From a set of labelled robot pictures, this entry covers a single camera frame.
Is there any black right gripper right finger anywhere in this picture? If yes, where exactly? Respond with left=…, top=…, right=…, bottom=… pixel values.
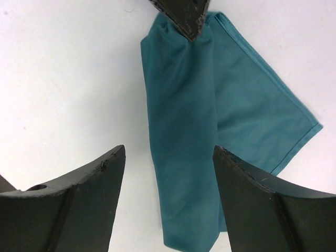
left=213, top=146, right=335, bottom=251

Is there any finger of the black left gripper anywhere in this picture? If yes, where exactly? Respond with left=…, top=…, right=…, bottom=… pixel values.
left=149, top=0, right=211, bottom=41

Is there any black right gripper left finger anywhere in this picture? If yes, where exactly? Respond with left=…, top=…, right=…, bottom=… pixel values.
left=1, top=145, right=125, bottom=251

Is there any teal cloth napkin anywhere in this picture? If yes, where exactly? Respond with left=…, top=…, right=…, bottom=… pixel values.
left=141, top=12, right=322, bottom=251

